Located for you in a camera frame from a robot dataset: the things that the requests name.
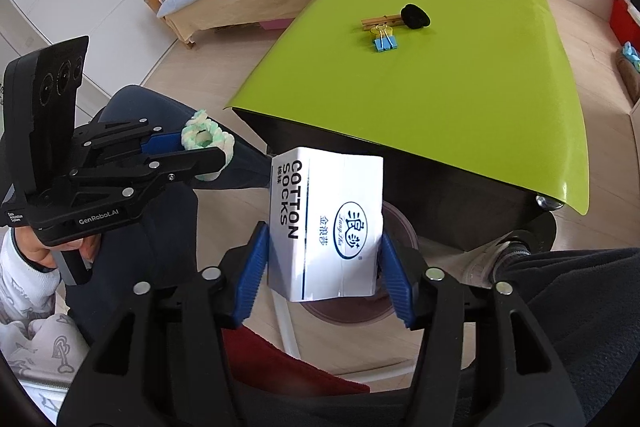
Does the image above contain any green white sock roll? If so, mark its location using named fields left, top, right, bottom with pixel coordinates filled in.
left=181, top=109, right=235, bottom=182

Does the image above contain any white plastic strip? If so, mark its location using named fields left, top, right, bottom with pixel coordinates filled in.
left=271, top=291, right=302, bottom=360

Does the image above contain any red storage box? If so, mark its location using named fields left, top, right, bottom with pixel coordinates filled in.
left=610, top=0, right=640, bottom=50

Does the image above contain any black hair scrunchie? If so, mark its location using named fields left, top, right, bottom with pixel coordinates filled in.
left=400, top=3, right=431, bottom=29

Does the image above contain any wooden clothespin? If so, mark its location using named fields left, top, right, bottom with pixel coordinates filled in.
left=361, top=14, right=404, bottom=30

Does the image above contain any pink trash bin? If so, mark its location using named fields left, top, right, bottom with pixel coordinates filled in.
left=302, top=202, right=419, bottom=326

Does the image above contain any green table mat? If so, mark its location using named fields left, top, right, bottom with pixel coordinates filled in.
left=230, top=0, right=589, bottom=213

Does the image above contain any person's left hand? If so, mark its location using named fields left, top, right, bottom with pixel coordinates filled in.
left=13, top=225, right=104, bottom=270

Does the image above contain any white cotton socks box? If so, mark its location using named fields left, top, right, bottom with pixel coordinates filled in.
left=268, top=147, right=384, bottom=303

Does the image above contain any brown pet bed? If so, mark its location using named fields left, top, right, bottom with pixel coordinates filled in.
left=615, top=41, right=640, bottom=104

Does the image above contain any red cloth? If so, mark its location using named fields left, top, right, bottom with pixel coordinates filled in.
left=222, top=326, right=370, bottom=398

